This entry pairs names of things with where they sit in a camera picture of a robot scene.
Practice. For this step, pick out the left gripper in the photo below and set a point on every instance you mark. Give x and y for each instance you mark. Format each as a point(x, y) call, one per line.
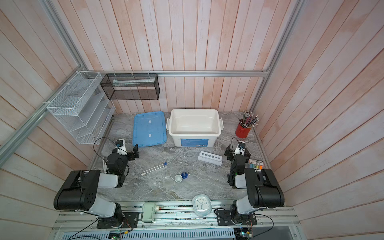
point(131, 153)

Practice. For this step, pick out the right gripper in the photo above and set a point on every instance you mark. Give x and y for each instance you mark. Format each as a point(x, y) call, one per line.
point(237, 154)

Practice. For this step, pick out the blue capped test tube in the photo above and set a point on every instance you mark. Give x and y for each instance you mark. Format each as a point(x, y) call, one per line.
point(163, 165)

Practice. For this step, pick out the small blue bottle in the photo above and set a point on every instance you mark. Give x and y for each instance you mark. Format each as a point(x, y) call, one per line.
point(184, 175)

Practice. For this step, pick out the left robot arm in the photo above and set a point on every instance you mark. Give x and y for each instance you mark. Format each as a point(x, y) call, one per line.
point(79, 191)

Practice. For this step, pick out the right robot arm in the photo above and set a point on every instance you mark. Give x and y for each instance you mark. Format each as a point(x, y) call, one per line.
point(263, 189)

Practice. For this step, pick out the red pencil cup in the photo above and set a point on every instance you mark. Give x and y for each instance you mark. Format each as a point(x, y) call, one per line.
point(242, 132)

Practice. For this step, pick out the blue plastic bin lid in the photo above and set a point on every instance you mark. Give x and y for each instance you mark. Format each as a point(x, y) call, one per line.
point(149, 129)

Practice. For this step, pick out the pack of colored markers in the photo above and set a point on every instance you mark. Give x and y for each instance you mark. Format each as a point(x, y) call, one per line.
point(256, 164)

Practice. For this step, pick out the white test tube rack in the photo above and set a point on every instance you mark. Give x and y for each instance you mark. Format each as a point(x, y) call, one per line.
point(210, 158)

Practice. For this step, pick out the bundle of pencils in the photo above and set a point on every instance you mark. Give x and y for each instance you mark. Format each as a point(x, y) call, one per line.
point(249, 120)

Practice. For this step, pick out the white plastic storage bin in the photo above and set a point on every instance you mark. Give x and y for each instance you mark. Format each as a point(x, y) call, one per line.
point(194, 127)

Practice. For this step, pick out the small white bowl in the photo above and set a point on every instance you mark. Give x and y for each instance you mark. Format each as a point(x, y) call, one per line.
point(178, 178)

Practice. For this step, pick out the white analog clock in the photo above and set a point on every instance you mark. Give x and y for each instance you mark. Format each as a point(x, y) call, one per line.
point(202, 205)

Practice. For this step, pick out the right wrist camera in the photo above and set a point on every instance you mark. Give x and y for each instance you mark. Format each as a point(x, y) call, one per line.
point(240, 150)

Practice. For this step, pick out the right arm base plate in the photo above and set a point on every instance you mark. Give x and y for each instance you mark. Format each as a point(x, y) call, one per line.
point(232, 218)

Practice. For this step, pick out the black mesh wall basket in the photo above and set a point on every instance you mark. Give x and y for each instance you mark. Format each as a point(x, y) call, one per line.
point(120, 87)

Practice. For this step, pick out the white wire mesh shelf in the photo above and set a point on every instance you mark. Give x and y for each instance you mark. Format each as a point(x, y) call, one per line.
point(82, 108)

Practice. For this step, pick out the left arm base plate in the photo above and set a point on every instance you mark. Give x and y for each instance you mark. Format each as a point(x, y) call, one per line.
point(127, 220)

